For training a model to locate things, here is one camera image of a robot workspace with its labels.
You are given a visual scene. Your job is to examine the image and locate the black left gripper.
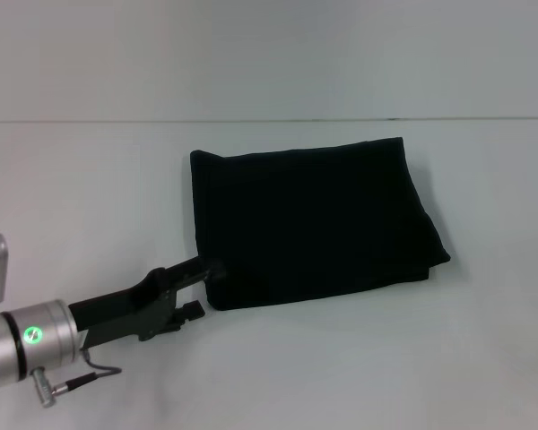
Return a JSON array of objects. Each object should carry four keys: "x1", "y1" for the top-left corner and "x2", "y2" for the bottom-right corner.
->
[{"x1": 67, "y1": 255, "x2": 228, "y2": 349}]

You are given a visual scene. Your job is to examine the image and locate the black shirt with white print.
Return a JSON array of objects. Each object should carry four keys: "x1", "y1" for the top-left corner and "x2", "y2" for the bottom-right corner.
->
[{"x1": 188, "y1": 136, "x2": 452, "y2": 313}]

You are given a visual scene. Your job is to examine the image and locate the gripper cable with metal plug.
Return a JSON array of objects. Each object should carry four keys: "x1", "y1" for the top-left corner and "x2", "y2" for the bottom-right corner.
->
[{"x1": 30, "y1": 348, "x2": 124, "y2": 409}]

